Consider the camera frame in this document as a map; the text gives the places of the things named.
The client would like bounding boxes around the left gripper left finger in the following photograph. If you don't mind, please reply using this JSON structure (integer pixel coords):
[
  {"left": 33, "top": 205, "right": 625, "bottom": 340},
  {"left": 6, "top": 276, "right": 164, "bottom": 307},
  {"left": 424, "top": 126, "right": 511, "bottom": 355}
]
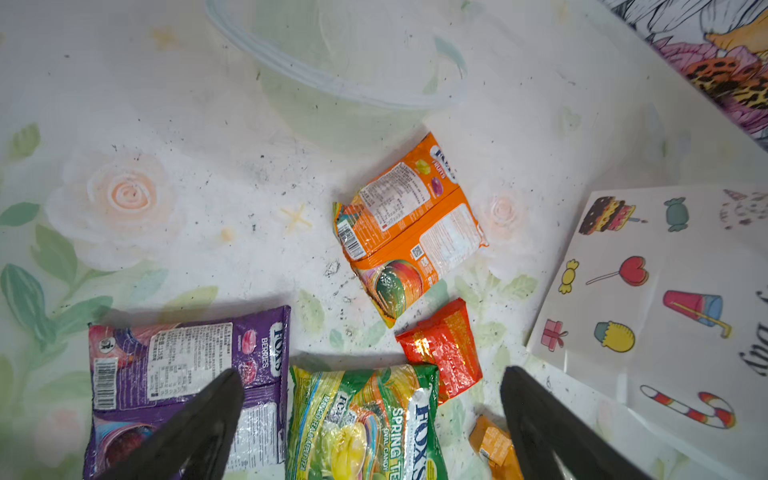
[{"left": 100, "top": 368, "right": 244, "bottom": 479}]

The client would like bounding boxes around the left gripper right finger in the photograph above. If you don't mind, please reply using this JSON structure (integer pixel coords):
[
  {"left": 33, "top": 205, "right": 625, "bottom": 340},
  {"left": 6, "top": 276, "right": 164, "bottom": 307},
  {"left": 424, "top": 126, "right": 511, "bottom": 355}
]
[{"left": 500, "top": 366, "right": 649, "bottom": 479}]

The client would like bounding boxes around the purple Fox's berries candy bag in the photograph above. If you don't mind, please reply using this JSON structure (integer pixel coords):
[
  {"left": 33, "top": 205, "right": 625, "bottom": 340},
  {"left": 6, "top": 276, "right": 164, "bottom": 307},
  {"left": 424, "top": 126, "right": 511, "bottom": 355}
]
[{"left": 83, "top": 306, "right": 291, "bottom": 479}]

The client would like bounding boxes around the white paper bag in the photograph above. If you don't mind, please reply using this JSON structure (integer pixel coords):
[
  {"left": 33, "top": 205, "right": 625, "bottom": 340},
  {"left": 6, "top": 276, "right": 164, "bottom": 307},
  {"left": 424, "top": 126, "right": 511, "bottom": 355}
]
[{"left": 527, "top": 183, "right": 767, "bottom": 479}]

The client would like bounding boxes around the green Fox's spring tea bag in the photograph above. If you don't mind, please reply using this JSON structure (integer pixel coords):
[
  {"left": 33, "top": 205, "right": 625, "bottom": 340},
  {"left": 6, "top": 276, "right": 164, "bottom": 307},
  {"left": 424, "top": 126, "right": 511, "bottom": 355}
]
[{"left": 285, "top": 364, "right": 448, "bottom": 479}]

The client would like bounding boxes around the orange Fox's fruits candy bag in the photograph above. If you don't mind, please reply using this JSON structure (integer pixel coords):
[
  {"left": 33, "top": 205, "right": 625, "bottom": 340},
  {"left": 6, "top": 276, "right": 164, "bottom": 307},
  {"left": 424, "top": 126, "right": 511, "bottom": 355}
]
[{"left": 333, "top": 134, "right": 488, "bottom": 327}]

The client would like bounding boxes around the small orange candy packet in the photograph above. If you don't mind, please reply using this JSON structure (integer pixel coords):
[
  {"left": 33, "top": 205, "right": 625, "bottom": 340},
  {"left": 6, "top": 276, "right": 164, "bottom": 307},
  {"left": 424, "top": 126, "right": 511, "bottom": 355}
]
[{"left": 469, "top": 415, "right": 524, "bottom": 480}]

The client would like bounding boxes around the small red snack packet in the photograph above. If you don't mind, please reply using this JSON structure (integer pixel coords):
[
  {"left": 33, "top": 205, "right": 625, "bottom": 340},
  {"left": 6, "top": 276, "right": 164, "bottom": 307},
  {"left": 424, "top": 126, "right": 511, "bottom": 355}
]
[{"left": 395, "top": 298, "right": 483, "bottom": 404}]

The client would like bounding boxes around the clear plastic bowl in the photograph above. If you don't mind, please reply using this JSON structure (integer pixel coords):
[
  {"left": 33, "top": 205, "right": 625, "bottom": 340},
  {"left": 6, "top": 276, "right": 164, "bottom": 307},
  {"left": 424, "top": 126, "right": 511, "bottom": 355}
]
[{"left": 205, "top": 1, "right": 468, "bottom": 153}]

